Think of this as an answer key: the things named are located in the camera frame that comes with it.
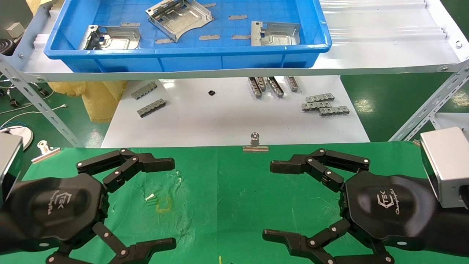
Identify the blue plastic tray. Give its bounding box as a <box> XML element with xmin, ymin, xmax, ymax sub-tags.
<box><xmin>44</xmin><ymin>0</ymin><xmax>332</xmax><ymax>73</ymax></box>

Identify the white metal shelf frame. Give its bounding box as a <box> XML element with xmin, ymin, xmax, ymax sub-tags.
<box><xmin>0</xmin><ymin>0</ymin><xmax>469</xmax><ymax>82</ymax></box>

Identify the small beige box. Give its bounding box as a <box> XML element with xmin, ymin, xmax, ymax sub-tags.
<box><xmin>6</xmin><ymin>23</ymin><xmax>25</xmax><ymax>37</ymax></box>

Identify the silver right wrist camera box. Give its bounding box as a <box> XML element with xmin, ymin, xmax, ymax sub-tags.
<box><xmin>420</xmin><ymin>127</ymin><xmax>469</xmax><ymax>209</ymax></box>

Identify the white table board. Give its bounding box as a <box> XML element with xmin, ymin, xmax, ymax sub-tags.
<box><xmin>101</xmin><ymin>75</ymin><xmax>370</xmax><ymax>148</ymax></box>

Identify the silver binder clip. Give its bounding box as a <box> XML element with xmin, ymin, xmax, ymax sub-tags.
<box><xmin>243</xmin><ymin>132</ymin><xmax>269</xmax><ymax>152</ymax></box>
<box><xmin>31</xmin><ymin>140</ymin><xmax>61</xmax><ymax>164</ymax></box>

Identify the white flat panel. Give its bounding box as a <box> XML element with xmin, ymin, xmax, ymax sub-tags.
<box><xmin>434</xmin><ymin>113</ymin><xmax>469</xmax><ymax>131</ymax></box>

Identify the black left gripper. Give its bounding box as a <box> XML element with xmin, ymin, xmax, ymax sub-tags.
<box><xmin>7</xmin><ymin>148</ymin><xmax>177</xmax><ymax>264</ymax></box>

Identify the stamped metal plate part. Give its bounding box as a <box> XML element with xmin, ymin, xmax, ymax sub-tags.
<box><xmin>78</xmin><ymin>25</ymin><xmax>141</xmax><ymax>51</ymax></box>
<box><xmin>145</xmin><ymin>0</ymin><xmax>213</xmax><ymax>43</ymax></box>
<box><xmin>251</xmin><ymin>21</ymin><xmax>302</xmax><ymax>47</ymax></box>

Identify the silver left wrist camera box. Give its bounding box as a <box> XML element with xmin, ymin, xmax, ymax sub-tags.
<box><xmin>0</xmin><ymin>132</ymin><xmax>23</xmax><ymax>206</ymax></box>

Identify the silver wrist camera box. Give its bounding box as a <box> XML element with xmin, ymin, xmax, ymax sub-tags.
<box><xmin>420</xmin><ymin>127</ymin><xmax>469</xmax><ymax>209</ymax></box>
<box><xmin>0</xmin><ymin>132</ymin><xmax>23</xmax><ymax>206</ymax></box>

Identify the white cable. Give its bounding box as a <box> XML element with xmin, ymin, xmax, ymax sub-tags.
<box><xmin>0</xmin><ymin>104</ymin><xmax>67</xmax><ymax>127</ymax></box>

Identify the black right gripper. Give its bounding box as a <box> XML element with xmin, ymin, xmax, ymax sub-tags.
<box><xmin>263</xmin><ymin>148</ymin><xmax>440</xmax><ymax>264</ymax></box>

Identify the white round stand base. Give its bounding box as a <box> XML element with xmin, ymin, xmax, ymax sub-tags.
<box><xmin>0</xmin><ymin>126</ymin><xmax>33</xmax><ymax>151</ymax></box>

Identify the yellow mesh bag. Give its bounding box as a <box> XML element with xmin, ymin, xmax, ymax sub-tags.
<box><xmin>48</xmin><ymin>81</ymin><xmax>128</xmax><ymax>122</ymax></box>

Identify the perforated angle iron strut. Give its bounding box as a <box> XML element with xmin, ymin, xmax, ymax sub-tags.
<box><xmin>388</xmin><ymin>60</ymin><xmax>469</xmax><ymax>142</ymax></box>
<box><xmin>0</xmin><ymin>55</ymin><xmax>85</xmax><ymax>148</ymax></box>

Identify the black coiled object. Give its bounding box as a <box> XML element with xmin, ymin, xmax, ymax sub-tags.
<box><xmin>0</xmin><ymin>38</ymin><xmax>15</xmax><ymax>55</ymax></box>

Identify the white corrugated plastic sheet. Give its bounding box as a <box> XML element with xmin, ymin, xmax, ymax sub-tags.
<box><xmin>22</xmin><ymin>0</ymin><xmax>462</xmax><ymax>72</ymax></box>

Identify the green table cloth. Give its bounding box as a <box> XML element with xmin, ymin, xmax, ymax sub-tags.
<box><xmin>0</xmin><ymin>141</ymin><xmax>469</xmax><ymax>264</ymax></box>

